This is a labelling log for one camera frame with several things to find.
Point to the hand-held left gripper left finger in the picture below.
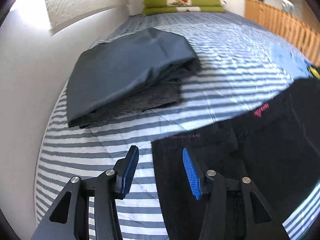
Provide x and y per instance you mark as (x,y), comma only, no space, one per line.
(131,170)

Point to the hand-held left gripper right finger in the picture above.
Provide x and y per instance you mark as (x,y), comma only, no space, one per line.
(191,172)

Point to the black pants with pink print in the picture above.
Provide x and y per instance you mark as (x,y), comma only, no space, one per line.
(250,142)

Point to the navy blue pants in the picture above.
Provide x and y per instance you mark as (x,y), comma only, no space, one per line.
(125,67)

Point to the dark grey textured cloth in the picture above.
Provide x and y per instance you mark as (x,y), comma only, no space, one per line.
(150,97)

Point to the striped bed cover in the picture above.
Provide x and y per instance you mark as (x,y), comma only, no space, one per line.
(225,55)

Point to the blue cloth with yellow print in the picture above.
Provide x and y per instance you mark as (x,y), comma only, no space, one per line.
(292,57)

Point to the green floral folded blanket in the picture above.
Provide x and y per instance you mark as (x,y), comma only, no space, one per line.
(162,3)

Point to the light blue ornament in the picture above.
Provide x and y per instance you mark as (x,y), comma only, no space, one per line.
(287,5)

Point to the wooden slatted rail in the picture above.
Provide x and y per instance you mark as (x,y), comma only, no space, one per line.
(287,27)

